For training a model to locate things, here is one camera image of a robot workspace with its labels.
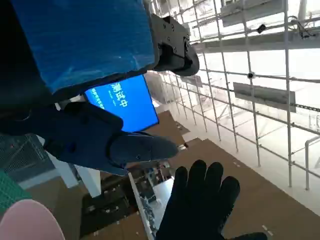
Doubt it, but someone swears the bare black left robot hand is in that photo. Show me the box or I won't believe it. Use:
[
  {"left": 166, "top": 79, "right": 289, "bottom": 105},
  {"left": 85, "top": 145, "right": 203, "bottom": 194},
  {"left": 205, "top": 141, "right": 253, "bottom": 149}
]
[{"left": 0, "top": 0, "right": 201, "bottom": 177}]

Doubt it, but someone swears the large white mesh cabinet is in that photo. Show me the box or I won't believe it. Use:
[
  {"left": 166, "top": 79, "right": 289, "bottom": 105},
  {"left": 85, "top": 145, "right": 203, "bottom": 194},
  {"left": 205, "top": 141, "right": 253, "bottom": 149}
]
[{"left": 0, "top": 133, "right": 102, "bottom": 198}]

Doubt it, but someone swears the pink bowl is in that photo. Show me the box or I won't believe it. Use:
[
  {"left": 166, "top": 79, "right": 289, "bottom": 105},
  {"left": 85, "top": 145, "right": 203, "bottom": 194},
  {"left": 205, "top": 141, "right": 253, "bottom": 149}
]
[{"left": 0, "top": 199, "right": 66, "bottom": 240}]

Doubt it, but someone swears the blue monitor screen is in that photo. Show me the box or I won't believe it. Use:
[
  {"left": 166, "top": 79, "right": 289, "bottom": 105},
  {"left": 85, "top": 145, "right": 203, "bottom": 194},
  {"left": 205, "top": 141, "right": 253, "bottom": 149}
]
[{"left": 84, "top": 74, "right": 160, "bottom": 133}]

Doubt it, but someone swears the white wire grid rack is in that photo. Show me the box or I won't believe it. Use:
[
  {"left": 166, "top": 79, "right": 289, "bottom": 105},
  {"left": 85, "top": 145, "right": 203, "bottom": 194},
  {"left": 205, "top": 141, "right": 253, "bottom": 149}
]
[{"left": 147, "top": 0, "right": 320, "bottom": 191}]

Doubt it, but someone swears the green cutting mat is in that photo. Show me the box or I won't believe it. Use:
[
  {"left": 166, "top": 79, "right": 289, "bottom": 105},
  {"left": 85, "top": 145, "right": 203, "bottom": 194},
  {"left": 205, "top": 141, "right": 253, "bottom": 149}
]
[{"left": 0, "top": 169, "right": 33, "bottom": 216}]

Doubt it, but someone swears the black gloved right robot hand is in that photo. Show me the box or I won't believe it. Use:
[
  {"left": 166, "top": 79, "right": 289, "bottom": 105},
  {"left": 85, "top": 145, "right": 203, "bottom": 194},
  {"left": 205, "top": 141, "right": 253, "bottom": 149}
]
[{"left": 156, "top": 159, "right": 268, "bottom": 240}]

